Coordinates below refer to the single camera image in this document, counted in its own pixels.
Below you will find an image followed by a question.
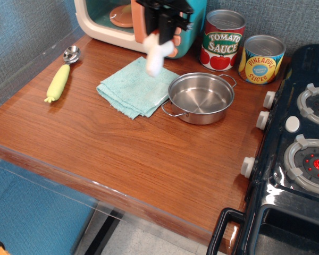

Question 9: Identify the white stove knob middle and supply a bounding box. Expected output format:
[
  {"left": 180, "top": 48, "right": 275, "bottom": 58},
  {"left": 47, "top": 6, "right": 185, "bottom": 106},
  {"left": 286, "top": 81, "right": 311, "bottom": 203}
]
[{"left": 256, "top": 111, "right": 270, "bottom": 130}]

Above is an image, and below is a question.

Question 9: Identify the white round stove button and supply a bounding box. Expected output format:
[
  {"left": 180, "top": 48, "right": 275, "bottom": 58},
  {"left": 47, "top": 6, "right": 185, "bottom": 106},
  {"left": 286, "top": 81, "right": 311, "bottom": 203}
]
[{"left": 284, "top": 116, "right": 300, "bottom": 133}]

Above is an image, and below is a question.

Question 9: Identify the white plush mushroom toy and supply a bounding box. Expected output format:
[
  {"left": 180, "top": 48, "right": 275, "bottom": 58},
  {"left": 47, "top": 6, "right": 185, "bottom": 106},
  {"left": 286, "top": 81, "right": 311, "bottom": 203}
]
[{"left": 143, "top": 33, "right": 174, "bottom": 78}]

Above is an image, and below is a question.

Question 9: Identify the white stove knob lower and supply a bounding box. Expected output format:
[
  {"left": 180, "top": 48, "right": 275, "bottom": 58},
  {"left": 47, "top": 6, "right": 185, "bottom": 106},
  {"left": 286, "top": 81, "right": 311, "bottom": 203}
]
[{"left": 240, "top": 157, "right": 256, "bottom": 179}]

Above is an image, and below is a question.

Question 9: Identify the teal toy microwave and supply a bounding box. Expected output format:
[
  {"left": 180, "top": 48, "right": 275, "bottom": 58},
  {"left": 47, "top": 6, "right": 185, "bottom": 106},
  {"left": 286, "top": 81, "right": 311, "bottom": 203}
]
[{"left": 74, "top": 1, "right": 207, "bottom": 59}]

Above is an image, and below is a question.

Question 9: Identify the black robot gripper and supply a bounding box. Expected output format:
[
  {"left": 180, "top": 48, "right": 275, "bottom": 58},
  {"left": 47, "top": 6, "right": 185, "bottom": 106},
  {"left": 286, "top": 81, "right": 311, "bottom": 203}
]
[{"left": 136, "top": 1, "right": 194, "bottom": 45}]

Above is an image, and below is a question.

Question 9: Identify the white stove knob upper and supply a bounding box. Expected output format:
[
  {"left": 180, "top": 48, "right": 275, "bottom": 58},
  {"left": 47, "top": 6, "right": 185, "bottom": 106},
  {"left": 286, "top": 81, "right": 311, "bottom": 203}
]
[{"left": 263, "top": 91, "right": 276, "bottom": 109}]

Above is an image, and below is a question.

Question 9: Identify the white stove knob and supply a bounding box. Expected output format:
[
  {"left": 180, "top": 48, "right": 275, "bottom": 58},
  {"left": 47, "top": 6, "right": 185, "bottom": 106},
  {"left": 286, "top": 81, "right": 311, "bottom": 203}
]
[
  {"left": 256, "top": 111, "right": 270, "bottom": 130},
  {"left": 240, "top": 157, "right": 256, "bottom": 179},
  {"left": 263, "top": 91, "right": 276, "bottom": 109}
]

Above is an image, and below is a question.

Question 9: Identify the grey lower stove burner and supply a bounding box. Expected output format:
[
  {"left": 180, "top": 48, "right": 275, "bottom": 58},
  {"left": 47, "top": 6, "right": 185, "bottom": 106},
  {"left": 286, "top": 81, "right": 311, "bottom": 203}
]
[{"left": 283, "top": 134, "right": 319, "bottom": 194}]

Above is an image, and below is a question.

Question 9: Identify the spoon with yellow-green handle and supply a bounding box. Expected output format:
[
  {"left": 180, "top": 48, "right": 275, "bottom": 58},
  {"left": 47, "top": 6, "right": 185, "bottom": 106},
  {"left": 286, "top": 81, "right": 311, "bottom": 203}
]
[{"left": 44, "top": 45, "right": 81, "bottom": 103}]

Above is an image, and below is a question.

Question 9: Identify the grey upper stove burner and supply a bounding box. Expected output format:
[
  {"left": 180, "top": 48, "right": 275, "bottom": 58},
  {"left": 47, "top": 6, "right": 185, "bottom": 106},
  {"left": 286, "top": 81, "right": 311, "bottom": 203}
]
[{"left": 297, "top": 83, "right": 319, "bottom": 125}]

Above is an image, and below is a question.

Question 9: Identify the pineapple slices can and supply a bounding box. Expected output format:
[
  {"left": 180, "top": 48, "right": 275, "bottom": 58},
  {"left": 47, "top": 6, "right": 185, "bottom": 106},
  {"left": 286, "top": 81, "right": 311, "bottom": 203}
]
[{"left": 238, "top": 35, "right": 286, "bottom": 84}]

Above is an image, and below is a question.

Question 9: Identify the grey stove burner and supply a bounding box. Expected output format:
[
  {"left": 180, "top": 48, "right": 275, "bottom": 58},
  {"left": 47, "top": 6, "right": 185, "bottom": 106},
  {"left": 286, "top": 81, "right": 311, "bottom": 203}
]
[
  {"left": 283, "top": 134, "right": 319, "bottom": 194},
  {"left": 297, "top": 83, "right": 319, "bottom": 125}
]

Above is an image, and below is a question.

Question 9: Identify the light blue folded cloth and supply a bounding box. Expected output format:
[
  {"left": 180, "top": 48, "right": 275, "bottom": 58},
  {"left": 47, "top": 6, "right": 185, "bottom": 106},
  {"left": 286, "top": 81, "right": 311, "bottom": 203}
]
[{"left": 96, "top": 57, "right": 178, "bottom": 120}]

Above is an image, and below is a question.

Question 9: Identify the tomato sauce can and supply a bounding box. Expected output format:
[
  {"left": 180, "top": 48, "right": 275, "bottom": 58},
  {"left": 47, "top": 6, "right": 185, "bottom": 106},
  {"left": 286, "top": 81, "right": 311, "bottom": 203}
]
[{"left": 200, "top": 9, "right": 246, "bottom": 71}]

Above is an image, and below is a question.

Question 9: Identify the black toy stove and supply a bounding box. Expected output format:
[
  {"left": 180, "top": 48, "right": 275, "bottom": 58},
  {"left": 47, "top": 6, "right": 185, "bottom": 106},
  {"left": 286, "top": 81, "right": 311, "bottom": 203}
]
[{"left": 207, "top": 44, "right": 319, "bottom": 254}]

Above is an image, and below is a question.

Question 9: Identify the small steel pan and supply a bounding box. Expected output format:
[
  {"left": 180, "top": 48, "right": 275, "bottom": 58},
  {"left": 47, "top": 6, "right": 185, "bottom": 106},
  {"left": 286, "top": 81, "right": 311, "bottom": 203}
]
[{"left": 161, "top": 72, "right": 237, "bottom": 125}]

